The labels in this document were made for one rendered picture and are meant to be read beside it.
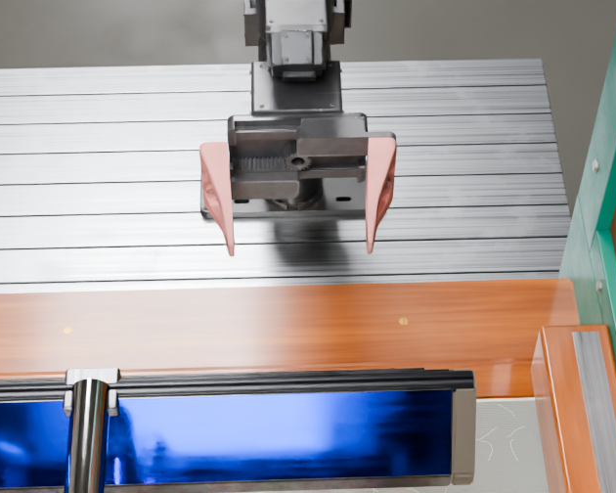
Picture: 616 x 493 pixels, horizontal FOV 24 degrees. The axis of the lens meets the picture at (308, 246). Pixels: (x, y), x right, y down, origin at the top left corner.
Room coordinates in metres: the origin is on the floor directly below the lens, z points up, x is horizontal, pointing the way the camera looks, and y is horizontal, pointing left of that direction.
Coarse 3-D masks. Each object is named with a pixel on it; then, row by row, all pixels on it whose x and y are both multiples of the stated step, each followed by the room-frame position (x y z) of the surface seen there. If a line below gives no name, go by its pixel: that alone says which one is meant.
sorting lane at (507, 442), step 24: (480, 408) 0.68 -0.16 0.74; (504, 408) 0.68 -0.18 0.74; (528, 408) 0.68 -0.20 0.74; (480, 432) 0.66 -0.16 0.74; (504, 432) 0.66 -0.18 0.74; (528, 432) 0.66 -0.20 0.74; (480, 456) 0.63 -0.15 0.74; (504, 456) 0.63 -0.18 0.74; (528, 456) 0.63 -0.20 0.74; (480, 480) 0.61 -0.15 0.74; (504, 480) 0.61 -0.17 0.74; (528, 480) 0.61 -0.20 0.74
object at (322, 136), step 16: (304, 128) 0.69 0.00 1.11; (320, 128) 0.69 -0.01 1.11; (336, 128) 0.69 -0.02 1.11; (352, 128) 0.69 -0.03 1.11; (304, 144) 0.68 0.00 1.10; (320, 144) 0.68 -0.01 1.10; (336, 144) 0.68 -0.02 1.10; (352, 144) 0.69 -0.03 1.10; (368, 144) 0.69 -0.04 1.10; (384, 144) 0.68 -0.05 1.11; (368, 160) 0.67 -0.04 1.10; (384, 160) 0.67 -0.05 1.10; (368, 176) 0.66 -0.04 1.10; (384, 176) 0.66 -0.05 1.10; (368, 192) 0.65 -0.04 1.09; (384, 192) 0.67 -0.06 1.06; (368, 208) 0.63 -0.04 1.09; (384, 208) 0.66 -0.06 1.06; (368, 224) 0.62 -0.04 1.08; (368, 240) 0.61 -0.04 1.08
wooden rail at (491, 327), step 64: (0, 320) 0.76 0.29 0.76; (64, 320) 0.76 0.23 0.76; (128, 320) 0.76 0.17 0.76; (192, 320) 0.76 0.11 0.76; (256, 320) 0.76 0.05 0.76; (320, 320) 0.76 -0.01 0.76; (384, 320) 0.76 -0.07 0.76; (448, 320) 0.76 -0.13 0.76; (512, 320) 0.76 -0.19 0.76; (576, 320) 0.76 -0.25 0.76; (512, 384) 0.70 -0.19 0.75
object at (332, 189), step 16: (304, 192) 0.97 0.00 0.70; (320, 192) 0.98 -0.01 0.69; (336, 192) 0.99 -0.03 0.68; (352, 192) 0.99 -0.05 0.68; (240, 208) 0.97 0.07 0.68; (256, 208) 0.97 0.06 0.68; (272, 208) 0.97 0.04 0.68; (288, 208) 0.97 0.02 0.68; (304, 208) 0.97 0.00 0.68; (320, 208) 0.97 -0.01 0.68; (336, 208) 0.97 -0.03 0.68; (352, 208) 0.97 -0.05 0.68
